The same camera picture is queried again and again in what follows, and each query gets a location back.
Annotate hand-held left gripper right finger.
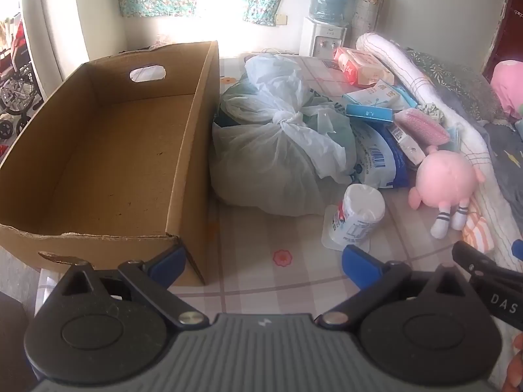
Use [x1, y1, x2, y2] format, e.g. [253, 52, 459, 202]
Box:
[316, 244, 475, 330]

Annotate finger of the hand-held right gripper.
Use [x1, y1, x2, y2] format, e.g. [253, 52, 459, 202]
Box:
[451, 240, 523, 330]

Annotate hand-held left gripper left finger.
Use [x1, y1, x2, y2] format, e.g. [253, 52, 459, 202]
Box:
[52, 245, 209, 330]

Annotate orange striped cloth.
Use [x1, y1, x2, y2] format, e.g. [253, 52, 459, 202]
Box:
[462, 211, 498, 254]

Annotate white paper roll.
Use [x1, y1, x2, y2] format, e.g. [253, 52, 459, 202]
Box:
[323, 184, 386, 252]

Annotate blue white tissue pack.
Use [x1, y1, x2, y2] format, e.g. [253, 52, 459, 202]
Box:
[349, 123, 418, 191]

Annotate brown cardboard box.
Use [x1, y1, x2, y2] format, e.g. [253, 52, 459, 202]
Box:
[0, 41, 221, 287]

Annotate person's right hand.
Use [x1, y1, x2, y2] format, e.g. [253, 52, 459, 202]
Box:
[502, 332, 523, 392]

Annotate pink plush toy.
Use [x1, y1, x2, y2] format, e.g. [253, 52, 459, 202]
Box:
[409, 149, 487, 239]

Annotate grey printed bedsheet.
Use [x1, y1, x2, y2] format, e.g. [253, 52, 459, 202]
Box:
[449, 118, 523, 221]

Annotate small white box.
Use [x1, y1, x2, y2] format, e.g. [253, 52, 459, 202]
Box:
[386, 123, 428, 167]

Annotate white tied plastic bag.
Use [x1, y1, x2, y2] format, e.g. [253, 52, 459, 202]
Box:
[209, 54, 357, 217]

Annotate blue flat box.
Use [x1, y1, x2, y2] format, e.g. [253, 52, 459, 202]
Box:
[346, 104, 395, 123]

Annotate green scrunchie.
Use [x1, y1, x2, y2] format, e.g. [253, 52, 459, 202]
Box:
[417, 104, 447, 125]

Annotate white blue packet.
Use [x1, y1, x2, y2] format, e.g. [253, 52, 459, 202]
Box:
[342, 84, 418, 110]

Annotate pink pillow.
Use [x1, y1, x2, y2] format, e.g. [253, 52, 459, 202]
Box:
[490, 60, 523, 120]

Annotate red wet wipes pack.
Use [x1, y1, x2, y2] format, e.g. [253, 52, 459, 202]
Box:
[333, 47, 395, 86]

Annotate white rolled towel blanket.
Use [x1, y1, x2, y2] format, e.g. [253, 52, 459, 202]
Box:
[355, 33, 523, 272]

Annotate dark floral pillow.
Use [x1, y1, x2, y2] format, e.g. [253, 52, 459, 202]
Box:
[392, 41, 507, 122]

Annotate wheelchair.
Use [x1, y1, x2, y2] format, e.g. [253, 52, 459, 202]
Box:
[0, 47, 44, 139]

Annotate white water dispenser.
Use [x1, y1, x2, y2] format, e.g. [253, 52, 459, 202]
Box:
[299, 17, 348, 58]

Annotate brown door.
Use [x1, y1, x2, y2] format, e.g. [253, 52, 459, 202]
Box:
[482, 0, 523, 86]

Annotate rolled printed mat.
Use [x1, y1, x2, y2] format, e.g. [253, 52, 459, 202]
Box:
[353, 0, 387, 47]

